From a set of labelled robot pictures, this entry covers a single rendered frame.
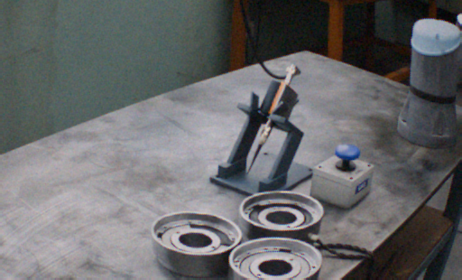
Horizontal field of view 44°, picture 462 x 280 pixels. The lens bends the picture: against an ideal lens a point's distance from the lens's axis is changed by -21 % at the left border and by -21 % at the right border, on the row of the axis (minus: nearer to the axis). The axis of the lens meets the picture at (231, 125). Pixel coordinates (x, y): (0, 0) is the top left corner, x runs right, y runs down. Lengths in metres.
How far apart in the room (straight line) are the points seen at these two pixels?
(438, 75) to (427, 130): 0.11
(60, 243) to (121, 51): 2.04
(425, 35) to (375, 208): 0.37
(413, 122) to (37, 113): 1.70
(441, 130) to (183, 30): 2.02
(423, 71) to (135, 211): 0.58
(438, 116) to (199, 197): 0.48
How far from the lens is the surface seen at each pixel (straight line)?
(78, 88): 2.69
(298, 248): 0.79
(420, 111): 1.21
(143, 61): 2.93
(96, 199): 0.94
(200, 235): 0.82
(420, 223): 1.46
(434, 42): 1.17
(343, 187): 0.95
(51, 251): 0.81
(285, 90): 0.99
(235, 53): 3.19
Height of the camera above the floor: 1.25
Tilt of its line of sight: 22 degrees down
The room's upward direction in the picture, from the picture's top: 3 degrees clockwise
